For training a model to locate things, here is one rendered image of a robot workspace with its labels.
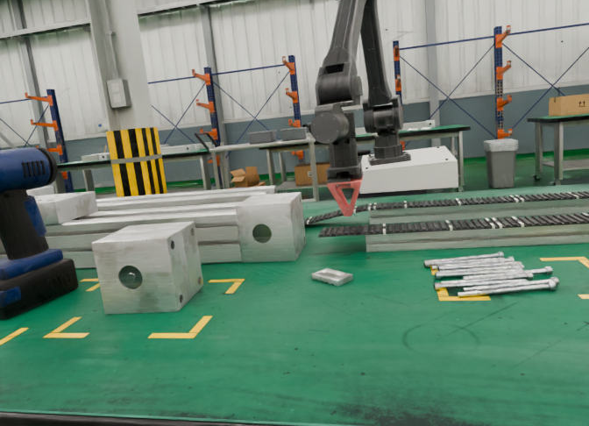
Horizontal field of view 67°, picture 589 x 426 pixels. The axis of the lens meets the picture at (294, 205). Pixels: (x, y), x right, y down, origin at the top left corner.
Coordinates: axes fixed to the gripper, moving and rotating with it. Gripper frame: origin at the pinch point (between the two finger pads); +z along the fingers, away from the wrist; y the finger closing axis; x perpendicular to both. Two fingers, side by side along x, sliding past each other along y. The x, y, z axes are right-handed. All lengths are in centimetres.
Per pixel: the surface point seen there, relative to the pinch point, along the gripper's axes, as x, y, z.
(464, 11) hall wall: 161, -745, -173
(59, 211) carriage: -48, 24, -8
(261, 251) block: -12.4, 23.9, 0.9
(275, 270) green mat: -9.3, 28.1, 2.8
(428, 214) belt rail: 15.6, 1.3, 1.9
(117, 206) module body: -49.3, 4.7, -5.6
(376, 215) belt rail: 5.6, 2.0, 1.1
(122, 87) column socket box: -203, -264, -67
